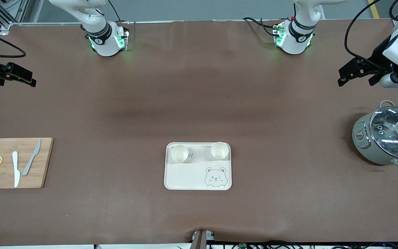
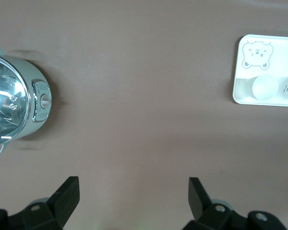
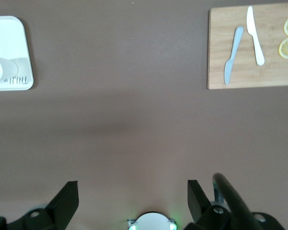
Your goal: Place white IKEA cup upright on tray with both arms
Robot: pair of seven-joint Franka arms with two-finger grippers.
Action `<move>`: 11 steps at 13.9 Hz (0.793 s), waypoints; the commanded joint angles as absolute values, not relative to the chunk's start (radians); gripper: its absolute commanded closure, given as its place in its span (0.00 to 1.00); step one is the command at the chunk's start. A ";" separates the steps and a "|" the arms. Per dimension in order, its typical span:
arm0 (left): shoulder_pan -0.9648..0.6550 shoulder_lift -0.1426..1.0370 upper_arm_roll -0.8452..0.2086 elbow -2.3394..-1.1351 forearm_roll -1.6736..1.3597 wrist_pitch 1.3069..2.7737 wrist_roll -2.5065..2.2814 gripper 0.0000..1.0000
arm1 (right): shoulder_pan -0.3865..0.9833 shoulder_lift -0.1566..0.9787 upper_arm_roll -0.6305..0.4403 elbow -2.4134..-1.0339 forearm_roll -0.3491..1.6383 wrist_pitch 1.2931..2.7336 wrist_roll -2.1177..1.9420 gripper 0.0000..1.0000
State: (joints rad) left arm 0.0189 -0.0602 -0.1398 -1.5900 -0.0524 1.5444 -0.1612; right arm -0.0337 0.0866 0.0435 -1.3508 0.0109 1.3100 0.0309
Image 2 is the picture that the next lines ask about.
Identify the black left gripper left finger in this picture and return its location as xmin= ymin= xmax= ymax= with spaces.
xmin=0 ymin=176 xmax=81 ymax=230

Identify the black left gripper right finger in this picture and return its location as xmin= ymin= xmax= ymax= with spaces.
xmin=182 ymin=177 xmax=287 ymax=230

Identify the white IKEA cup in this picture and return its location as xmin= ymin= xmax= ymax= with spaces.
xmin=239 ymin=74 xmax=279 ymax=101

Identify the cream bear print tray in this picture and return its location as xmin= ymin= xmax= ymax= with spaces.
xmin=231 ymin=34 xmax=288 ymax=107

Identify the glass pot lid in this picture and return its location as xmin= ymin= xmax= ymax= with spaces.
xmin=0 ymin=54 xmax=31 ymax=146

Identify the pale green electric cooking pot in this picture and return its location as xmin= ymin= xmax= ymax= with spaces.
xmin=0 ymin=39 xmax=54 ymax=158

